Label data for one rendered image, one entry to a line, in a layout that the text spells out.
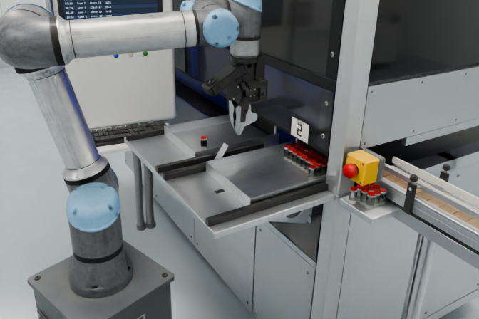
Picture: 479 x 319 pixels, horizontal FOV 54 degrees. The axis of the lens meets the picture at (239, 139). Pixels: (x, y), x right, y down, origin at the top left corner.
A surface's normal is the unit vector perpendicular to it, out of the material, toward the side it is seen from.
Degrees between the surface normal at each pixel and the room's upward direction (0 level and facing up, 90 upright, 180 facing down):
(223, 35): 90
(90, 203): 7
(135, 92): 90
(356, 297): 90
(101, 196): 7
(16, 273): 0
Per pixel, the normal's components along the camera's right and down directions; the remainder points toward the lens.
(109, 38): 0.26, 0.32
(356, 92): 0.52, 0.35
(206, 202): 0.02, -0.92
